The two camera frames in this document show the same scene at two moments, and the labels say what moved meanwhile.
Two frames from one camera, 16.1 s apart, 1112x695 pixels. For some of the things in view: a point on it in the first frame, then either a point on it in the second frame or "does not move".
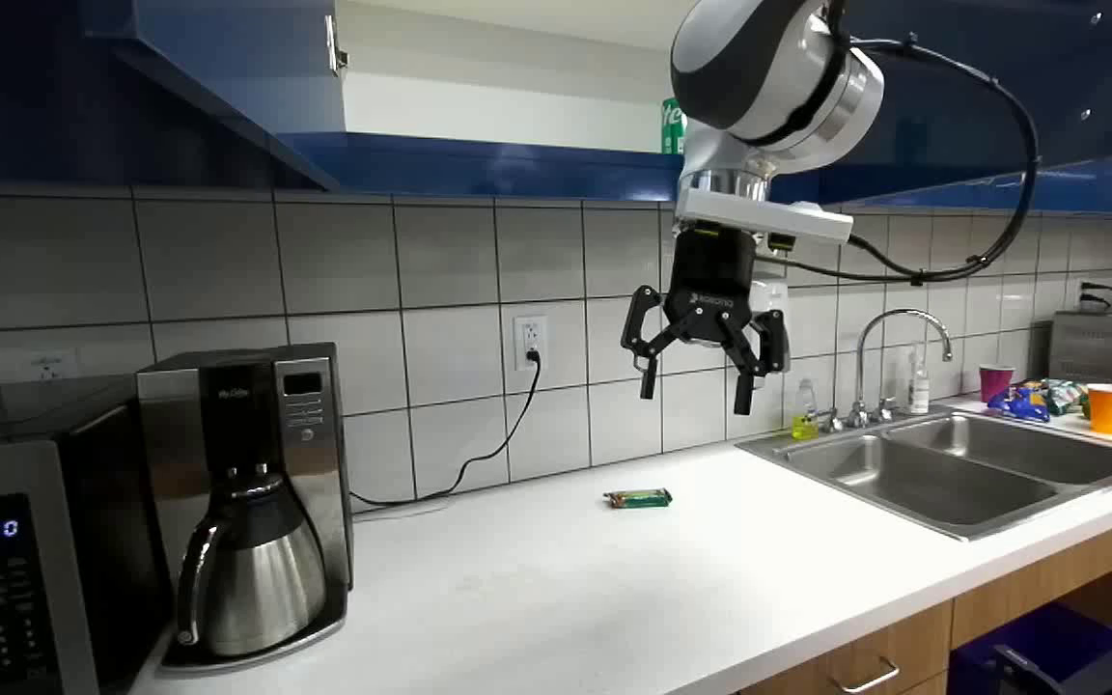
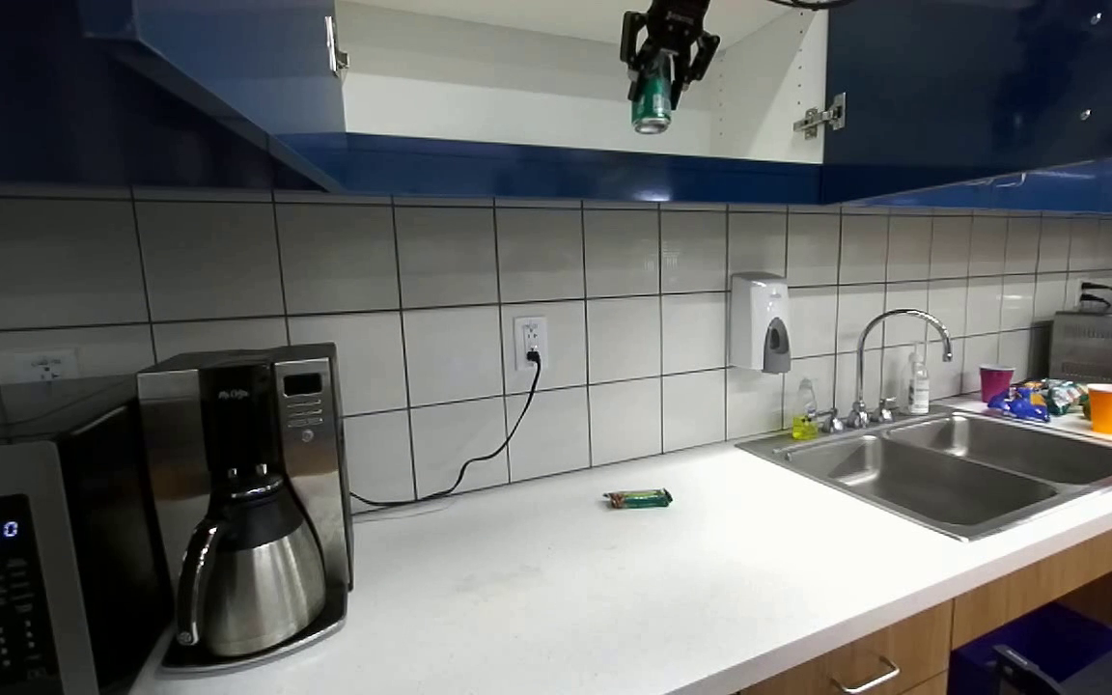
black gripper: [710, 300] to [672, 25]
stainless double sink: [965, 472] does not move
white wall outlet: [535, 335] does not move
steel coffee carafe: [257, 574] does not move
